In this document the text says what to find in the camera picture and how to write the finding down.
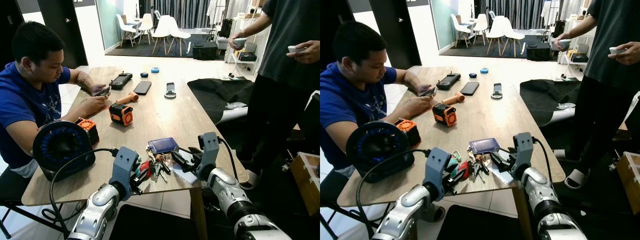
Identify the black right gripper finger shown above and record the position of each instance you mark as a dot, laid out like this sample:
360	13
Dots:
181	157
509	152
498	159
195	151

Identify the grey phone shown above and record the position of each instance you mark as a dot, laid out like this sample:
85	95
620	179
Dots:
104	92
429	92

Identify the white handheld controller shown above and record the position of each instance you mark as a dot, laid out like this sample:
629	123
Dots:
241	41
616	50
565	43
294	48

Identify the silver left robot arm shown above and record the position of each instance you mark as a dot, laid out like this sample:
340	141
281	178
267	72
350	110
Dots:
97	210
405	215

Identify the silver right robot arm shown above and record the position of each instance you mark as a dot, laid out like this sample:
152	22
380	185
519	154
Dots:
547	205
232	200

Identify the bunch of metal keys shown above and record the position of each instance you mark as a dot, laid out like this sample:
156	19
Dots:
477	165
159	165

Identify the seated person's right hand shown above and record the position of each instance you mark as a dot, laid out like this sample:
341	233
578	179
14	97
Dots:
419	103
95	102

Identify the seated person's left hand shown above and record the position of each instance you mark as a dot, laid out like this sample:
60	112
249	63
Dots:
97	89
424	90

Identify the standing person's right hand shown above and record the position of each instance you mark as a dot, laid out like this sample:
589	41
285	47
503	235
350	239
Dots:
557	45
235	44

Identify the standing person's left hand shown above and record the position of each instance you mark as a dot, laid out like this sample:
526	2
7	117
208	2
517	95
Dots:
631	54
309	52

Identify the white card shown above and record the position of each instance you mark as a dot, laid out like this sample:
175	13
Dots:
186	176
501	175

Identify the red key fob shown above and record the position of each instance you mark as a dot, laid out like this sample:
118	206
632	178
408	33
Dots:
463	171
145	170

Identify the purple blue flat box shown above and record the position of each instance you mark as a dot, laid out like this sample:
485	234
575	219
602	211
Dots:
163	145
484	145

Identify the wooden table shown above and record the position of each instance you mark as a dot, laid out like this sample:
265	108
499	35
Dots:
165	117
492	117

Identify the black bean bag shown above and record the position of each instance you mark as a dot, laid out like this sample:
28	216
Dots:
545	97
220	95

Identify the orange black battery box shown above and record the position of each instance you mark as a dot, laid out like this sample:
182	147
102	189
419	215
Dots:
444	115
89	131
121	115
409	132

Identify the white sandal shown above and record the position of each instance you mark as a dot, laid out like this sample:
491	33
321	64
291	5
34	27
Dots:
579	179

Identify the black smartphone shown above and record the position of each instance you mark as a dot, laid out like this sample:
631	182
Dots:
142	87
469	88

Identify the black round fan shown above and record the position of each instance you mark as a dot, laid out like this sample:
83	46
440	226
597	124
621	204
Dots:
62	147
377	147

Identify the black handheld console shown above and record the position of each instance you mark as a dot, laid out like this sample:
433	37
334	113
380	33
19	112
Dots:
121	80
448	81

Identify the black case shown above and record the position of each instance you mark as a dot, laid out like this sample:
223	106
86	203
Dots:
538	51
205	51

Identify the dark rug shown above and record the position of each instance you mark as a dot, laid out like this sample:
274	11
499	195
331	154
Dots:
480	51
150	51

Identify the white shelf rack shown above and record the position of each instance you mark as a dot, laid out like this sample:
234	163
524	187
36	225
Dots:
245	55
575	55

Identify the wooden crate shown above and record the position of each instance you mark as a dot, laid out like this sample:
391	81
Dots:
630	180
307	180

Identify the black metal chair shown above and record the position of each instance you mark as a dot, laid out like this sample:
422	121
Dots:
10	187
330	192

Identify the white chair with wooden legs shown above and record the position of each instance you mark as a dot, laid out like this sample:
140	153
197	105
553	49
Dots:
167	29
125	26
146	22
459	26
502	29
481	22

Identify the standing person in dark clothes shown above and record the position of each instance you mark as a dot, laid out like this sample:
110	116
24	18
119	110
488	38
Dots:
285	60
610	75

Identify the seated person in blue shirt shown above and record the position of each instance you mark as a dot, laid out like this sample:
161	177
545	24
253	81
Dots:
350	100
25	100

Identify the grey curtain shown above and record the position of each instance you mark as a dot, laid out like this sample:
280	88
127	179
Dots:
515	12
180	12

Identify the black door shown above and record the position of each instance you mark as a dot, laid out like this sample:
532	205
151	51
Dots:
62	25
395	25

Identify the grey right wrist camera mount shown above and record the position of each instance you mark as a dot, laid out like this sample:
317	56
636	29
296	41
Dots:
208	150
523	150

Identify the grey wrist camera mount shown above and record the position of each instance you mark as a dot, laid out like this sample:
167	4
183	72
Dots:
123	167
208	150
437	167
523	150

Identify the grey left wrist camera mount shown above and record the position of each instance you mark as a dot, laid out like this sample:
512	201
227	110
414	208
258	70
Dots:
437	167
123	167

